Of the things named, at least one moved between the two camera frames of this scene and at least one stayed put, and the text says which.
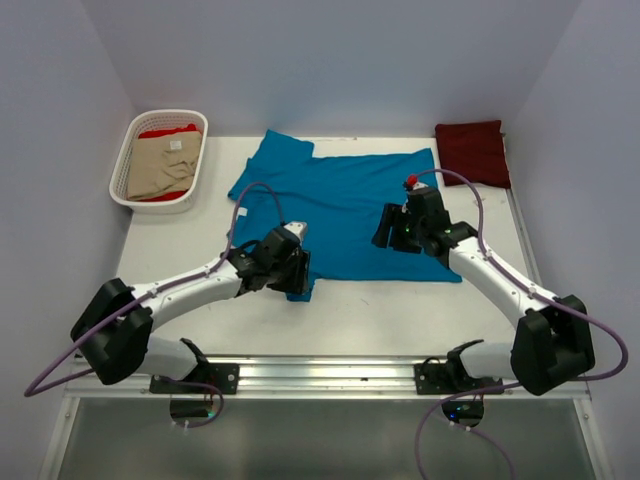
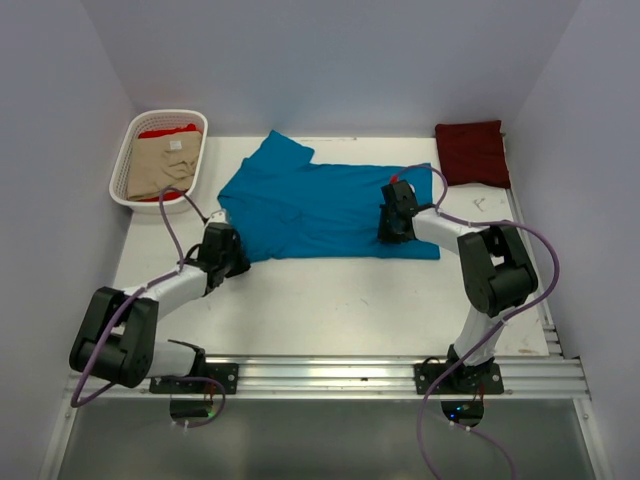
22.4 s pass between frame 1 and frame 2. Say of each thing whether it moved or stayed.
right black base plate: stayed
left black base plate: stayed
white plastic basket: stayed
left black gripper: moved
